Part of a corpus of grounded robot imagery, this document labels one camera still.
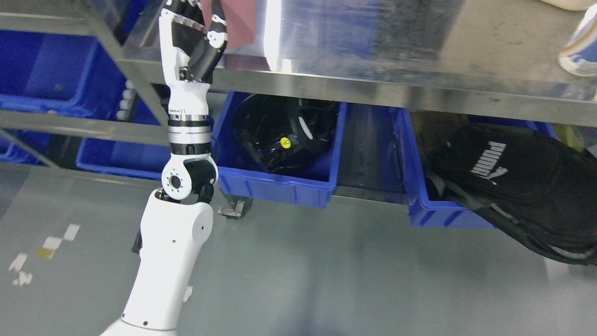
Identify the plastic drink bottle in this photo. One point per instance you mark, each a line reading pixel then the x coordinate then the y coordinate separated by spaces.
pixel 579 55

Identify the black Puma backpack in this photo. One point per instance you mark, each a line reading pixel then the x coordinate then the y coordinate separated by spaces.
pixel 534 188

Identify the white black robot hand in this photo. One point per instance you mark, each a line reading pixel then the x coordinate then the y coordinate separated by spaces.
pixel 189 51

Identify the blue bin far left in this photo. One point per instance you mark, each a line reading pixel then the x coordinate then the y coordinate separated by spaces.
pixel 137 160

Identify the blue bin with backpack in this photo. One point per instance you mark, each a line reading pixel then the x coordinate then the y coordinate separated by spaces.
pixel 417 133

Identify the blue bin with helmet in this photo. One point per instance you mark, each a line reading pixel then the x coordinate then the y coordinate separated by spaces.
pixel 312 188

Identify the black helmet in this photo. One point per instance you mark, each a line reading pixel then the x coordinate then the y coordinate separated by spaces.
pixel 284 135

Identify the pink plastic storage box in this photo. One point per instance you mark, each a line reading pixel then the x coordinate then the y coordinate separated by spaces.
pixel 240 16

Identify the blue upper left bin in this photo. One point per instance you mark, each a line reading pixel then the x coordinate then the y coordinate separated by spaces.
pixel 70 75

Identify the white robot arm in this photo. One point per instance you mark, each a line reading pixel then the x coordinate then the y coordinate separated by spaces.
pixel 177 220

